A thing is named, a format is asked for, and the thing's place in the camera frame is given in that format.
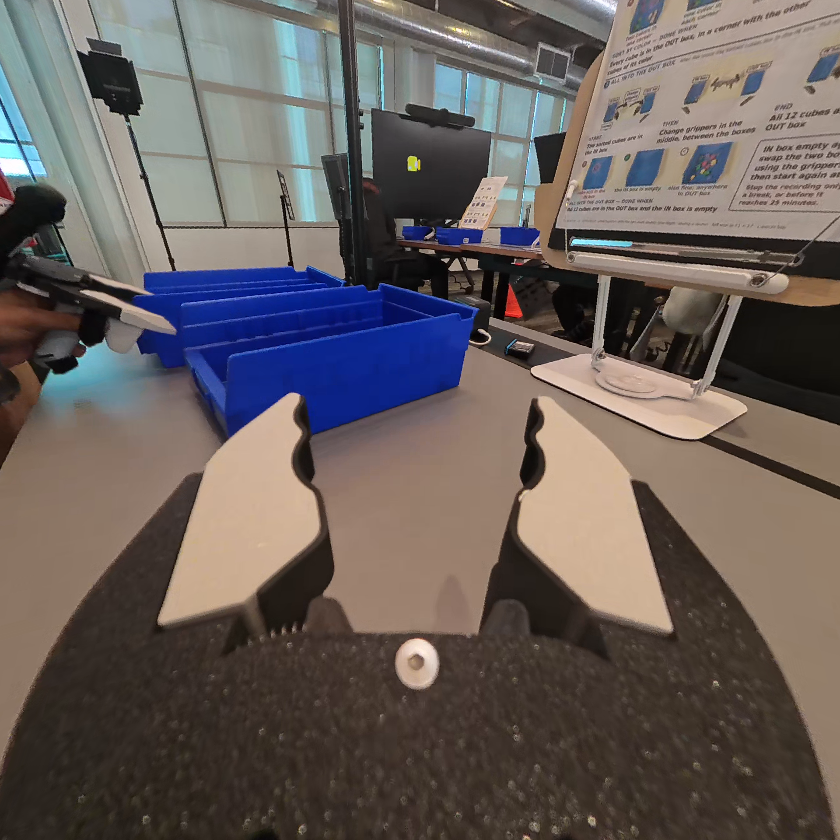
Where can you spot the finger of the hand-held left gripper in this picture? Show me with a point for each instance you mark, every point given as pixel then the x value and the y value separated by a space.
pixel 148 320
pixel 121 287

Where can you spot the small black blue-edged device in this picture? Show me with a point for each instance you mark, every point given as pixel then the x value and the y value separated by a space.
pixel 522 346

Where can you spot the wooden desk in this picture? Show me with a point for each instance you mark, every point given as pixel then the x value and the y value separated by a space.
pixel 459 249

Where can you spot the black floor lamp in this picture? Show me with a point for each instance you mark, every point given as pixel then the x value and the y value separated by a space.
pixel 352 131

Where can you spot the silver ventilation duct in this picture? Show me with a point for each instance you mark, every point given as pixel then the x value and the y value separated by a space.
pixel 577 13
pixel 472 49

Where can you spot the large black display screen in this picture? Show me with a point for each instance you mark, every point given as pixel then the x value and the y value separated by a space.
pixel 446 190

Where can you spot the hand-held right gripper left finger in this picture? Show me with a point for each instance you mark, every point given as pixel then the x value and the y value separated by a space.
pixel 249 525

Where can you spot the black ceiling pole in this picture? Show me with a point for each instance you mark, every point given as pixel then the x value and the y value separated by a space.
pixel 285 193

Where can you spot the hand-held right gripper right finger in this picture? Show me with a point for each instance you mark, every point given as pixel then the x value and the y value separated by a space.
pixel 590 538

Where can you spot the blue plastic bin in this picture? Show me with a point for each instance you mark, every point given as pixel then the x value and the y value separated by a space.
pixel 367 380
pixel 216 282
pixel 459 235
pixel 518 235
pixel 418 233

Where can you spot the white duct vent grille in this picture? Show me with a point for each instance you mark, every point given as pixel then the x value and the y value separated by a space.
pixel 552 62

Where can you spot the white tablet stand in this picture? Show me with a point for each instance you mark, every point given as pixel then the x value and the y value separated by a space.
pixel 689 413

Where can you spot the wood-framed instruction board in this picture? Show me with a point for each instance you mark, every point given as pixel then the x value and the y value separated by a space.
pixel 689 98

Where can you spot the orange traffic cone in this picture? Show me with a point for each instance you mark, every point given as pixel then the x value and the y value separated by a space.
pixel 513 302

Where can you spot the black thin monitor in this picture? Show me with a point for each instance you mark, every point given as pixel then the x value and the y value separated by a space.
pixel 334 180
pixel 550 157

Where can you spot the black mesh chair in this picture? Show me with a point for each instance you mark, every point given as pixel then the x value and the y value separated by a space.
pixel 787 354

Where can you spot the small instruction sheet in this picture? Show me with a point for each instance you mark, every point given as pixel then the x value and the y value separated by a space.
pixel 484 200

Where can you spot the black round device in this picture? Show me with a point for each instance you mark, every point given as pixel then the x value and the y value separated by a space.
pixel 482 312

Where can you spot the black office chair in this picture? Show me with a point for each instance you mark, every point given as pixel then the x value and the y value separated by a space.
pixel 380 236

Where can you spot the person's left hand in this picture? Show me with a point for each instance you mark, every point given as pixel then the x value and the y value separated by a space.
pixel 26 321

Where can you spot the black webcam bar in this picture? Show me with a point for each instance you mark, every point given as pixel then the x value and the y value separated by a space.
pixel 439 115

